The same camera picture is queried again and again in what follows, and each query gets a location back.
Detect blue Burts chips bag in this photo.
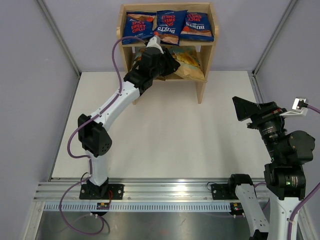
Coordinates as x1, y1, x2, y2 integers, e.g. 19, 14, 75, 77
123, 11, 156, 40
180, 11, 214, 42
153, 10, 187, 46

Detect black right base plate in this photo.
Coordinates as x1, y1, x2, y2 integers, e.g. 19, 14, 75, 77
209, 182, 239, 200

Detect aluminium mounting rail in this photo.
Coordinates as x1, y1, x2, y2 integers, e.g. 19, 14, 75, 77
33, 177, 228, 203

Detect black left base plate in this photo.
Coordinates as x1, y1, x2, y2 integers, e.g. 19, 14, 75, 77
79, 183, 124, 200

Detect light blue cassava chips bag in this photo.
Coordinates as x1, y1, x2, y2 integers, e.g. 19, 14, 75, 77
124, 47, 166, 84

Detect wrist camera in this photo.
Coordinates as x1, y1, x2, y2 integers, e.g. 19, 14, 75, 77
146, 35, 164, 54
280, 97, 309, 118

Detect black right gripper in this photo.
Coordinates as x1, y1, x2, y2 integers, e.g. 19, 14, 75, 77
233, 96, 287, 162

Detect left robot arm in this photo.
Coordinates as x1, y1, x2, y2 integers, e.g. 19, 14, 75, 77
77, 47, 180, 200

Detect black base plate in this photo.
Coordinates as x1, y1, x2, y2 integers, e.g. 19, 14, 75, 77
209, 182, 239, 200
79, 183, 124, 200

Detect tan kettle chips bag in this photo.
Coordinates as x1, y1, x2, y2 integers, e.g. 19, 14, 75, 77
168, 46, 207, 82

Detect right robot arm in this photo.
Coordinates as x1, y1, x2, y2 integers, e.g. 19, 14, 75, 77
226, 96, 320, 240

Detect wooden two-tier shelf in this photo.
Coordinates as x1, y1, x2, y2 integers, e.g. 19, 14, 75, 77
116, 1, 220, 104

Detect white slotted cable duct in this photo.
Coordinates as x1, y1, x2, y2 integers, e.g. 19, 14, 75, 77
44, 202, 231, 213

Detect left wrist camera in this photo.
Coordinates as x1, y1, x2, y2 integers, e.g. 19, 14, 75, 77
146, 35, 164, 54

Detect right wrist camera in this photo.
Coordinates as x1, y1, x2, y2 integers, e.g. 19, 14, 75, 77
280, 97, 309, 118

